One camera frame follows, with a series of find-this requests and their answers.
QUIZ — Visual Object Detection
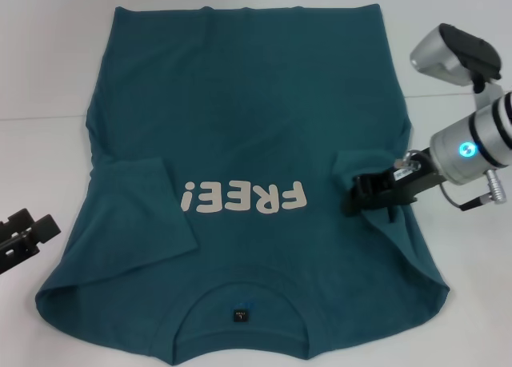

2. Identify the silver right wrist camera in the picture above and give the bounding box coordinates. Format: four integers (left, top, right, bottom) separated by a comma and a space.
409, 22, 504, 104

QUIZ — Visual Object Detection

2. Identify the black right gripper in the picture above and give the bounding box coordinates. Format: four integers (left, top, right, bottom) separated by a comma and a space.
342, 154, 446, 224

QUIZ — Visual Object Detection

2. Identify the teal t-shirt with FREE print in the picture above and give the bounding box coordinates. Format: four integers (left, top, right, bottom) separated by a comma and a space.
34, 5, 451, 367

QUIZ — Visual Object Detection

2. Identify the right gripper cable with plug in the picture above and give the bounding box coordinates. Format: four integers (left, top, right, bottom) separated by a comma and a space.
394, 150, 510, 211

